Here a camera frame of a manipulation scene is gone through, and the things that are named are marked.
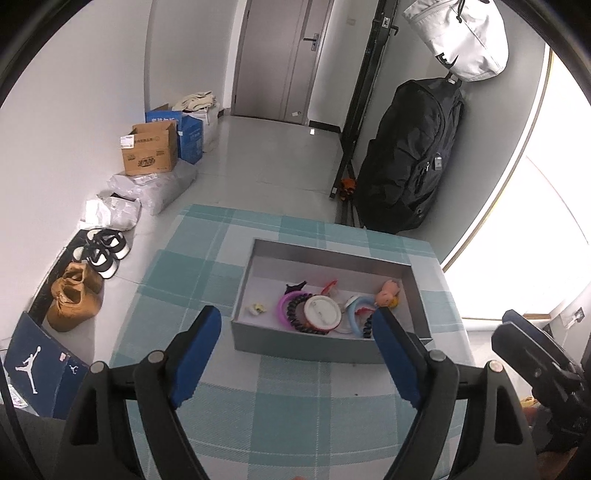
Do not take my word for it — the pink pig toy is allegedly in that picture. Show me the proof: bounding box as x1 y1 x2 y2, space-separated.
376 278 402 309

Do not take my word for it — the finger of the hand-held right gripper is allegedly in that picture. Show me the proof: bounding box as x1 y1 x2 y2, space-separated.
491 322 585 407
502 309 555 344

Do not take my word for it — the grey plastic package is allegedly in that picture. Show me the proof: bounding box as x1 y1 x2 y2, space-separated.
107 159 198 216

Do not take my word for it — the white plastic bag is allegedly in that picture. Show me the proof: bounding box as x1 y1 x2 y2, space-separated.
81 194 141 232

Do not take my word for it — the black folded stand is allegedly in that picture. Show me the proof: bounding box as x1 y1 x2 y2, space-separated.
330 0 400 227

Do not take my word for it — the black white sneaker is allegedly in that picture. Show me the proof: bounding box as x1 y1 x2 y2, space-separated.
73 244 118 280
87 228 130 259

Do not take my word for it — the white round case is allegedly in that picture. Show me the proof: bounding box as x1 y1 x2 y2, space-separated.
303 295 342 334

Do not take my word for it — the brown boot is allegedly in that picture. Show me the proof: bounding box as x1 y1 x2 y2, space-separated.
51 262 105 305
46 284 102 332

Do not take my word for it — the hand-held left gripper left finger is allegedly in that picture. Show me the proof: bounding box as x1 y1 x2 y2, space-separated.
54 305 222 480

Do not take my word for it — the teal plaid tablecloth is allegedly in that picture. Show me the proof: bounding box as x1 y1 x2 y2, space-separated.
108 203 476 480

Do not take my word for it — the bright window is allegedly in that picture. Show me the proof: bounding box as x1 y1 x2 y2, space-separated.
441 46 591 324

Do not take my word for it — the white grey bag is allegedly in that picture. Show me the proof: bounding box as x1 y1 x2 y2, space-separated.
402 0 509 84

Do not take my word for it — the purple ring bracelet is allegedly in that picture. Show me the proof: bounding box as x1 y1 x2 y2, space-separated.
277 293 305 329

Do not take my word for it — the blue shoe box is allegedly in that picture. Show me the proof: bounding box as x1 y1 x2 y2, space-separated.
4 311 89 420

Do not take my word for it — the blue cardboard box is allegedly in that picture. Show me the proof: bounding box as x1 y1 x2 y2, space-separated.
145 108 205 164

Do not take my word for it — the black backpack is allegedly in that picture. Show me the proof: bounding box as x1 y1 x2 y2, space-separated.
355 78 465 234

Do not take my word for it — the grey trouser leg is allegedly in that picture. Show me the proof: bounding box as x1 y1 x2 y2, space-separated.
0 406 70 480

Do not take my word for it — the black shoe mat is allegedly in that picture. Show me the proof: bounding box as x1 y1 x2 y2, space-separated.
30 228 93 324

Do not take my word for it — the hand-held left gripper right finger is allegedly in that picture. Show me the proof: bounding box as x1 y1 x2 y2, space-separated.
372 308 539 480

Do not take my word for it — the grey door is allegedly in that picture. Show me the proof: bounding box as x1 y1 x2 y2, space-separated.
231 0 335 126

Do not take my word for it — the black beaded bracelet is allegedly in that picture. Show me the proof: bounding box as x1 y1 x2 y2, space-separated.
286 295 328 334

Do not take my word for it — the beige folded cloth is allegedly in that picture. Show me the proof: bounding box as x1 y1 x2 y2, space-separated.
173 91 218 114

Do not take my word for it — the grey cardboard box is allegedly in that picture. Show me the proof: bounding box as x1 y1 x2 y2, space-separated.
230 237 433 365

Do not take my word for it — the brown cardboard carton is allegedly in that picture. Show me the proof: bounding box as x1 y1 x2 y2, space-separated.
120 121 179 177

